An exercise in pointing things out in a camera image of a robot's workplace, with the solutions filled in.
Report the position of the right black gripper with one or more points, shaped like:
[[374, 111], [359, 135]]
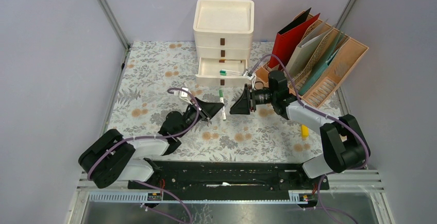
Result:
[[242, 106]]

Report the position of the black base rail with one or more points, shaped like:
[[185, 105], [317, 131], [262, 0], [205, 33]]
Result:
[[226, 181]]

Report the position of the red folder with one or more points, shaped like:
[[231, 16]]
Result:
[[288, 38]]

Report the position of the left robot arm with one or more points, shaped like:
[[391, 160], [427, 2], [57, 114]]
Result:
[[113, 158]]

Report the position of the floral table mat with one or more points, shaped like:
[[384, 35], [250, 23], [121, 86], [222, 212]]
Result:
[[142, 104]]

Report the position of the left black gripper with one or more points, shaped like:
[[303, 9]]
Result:
[[209, 108]]

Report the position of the teal folder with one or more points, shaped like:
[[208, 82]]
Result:
[[321, 65]]

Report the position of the white three-drawer organizer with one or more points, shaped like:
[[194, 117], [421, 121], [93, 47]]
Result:
[[223, 29]]

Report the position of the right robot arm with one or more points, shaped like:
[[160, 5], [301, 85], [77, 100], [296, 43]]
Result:
[[343, 144]]

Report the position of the light green capped marker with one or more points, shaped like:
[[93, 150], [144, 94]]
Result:
[[230, 72]]

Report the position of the orange plastic file rack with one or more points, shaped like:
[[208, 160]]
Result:
[[345, 58]]

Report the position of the yellow eraser block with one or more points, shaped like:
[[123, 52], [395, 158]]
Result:
[[304, 132]]

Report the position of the brown capped white marker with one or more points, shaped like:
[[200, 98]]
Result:
[[230, 61]]

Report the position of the teal capped white marker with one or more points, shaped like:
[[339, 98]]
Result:
[[230, 75]]

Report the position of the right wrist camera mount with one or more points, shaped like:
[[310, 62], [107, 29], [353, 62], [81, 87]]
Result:
[[250, 76]]

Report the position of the beige folder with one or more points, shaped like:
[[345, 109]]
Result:
[[313, 43]]

